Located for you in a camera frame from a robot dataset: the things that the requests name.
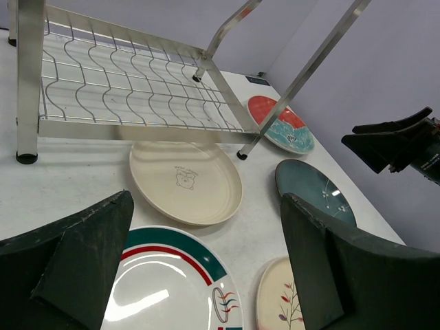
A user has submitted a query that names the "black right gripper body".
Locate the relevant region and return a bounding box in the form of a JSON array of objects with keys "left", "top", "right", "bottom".
[{"left": 388, "top": 118, "right": 439, "bottom": 185}]

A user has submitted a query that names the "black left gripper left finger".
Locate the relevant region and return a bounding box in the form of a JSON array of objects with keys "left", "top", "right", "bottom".
[{"left": 1, "top": 190, "right": 134, "bottom": 329}]

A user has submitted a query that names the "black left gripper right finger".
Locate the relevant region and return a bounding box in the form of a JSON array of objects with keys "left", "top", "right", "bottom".
[{"left": 280, "top": 193, "right": 439, "bottom": 329}]

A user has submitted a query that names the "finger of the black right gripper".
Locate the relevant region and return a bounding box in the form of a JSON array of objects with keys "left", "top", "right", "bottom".
[
  {"left": 352, "top": 107, "right": 432, "bottom": 134},
  {"left": 341, "top": 120, "right": 419, "bottom": 174}
]

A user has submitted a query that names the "red and teal plate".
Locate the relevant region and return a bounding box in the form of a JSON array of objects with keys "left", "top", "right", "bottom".
[{"left": 247, "top": 96, "right": 315, "bottom": 155}]

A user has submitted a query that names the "stainless steel dish rack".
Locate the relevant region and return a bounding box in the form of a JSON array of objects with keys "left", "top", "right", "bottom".
[{"left": 7, "top": 1, "right": 368, "bottom": 164}]

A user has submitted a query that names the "cream and pink branch plate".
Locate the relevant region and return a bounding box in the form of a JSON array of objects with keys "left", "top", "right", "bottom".
[{"left": 256, "top": 256, "right": 305, "bottom": 329}]

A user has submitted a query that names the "dark teal blossom plate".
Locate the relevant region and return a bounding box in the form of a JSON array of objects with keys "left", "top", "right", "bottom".
[{"left": 274, "top": 159, "right": 357, "bottom": 227}]

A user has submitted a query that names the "white green red rimmed plate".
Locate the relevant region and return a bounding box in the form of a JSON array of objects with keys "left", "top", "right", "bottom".
[{"left": 101, "top": 226, "right": 244, "bottom": 329}]

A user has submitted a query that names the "blue table corner label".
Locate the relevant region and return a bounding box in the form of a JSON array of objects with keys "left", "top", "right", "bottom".
[{"left": 246, "top": 76, "right": 270, "bottom": 86}]

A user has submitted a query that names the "cream bear plate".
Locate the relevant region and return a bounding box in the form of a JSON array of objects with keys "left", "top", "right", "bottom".
[{"left": 129, "top": 142, "right": 243, "bottom": 226}]

